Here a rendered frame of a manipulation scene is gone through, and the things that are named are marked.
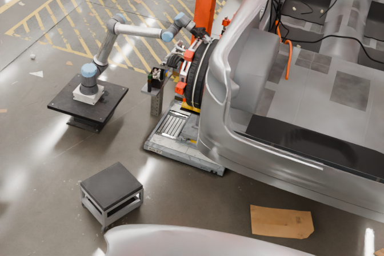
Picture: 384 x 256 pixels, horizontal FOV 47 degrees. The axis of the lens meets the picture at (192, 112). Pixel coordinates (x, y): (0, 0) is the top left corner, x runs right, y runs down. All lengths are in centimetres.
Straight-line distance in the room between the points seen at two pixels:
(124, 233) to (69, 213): 300
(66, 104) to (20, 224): 126
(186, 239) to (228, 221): 305
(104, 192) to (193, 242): 275
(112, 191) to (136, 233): 269
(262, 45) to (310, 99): 61
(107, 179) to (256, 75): 149
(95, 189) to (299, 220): 182
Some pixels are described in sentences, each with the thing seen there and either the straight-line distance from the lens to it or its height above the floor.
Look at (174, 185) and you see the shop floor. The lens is 422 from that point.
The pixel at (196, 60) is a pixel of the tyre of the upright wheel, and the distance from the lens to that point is 382.
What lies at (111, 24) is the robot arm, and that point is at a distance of 406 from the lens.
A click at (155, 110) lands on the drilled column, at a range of 484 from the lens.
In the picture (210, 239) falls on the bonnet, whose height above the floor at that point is 240.
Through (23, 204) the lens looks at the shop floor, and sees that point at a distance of 417.
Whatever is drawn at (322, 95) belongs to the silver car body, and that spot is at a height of 103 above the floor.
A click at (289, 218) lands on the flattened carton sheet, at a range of 421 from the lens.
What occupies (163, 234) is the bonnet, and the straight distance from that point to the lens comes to 102.
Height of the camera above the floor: 323
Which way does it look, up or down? 40 degrees down
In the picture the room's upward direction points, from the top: 8 degrees clockwise
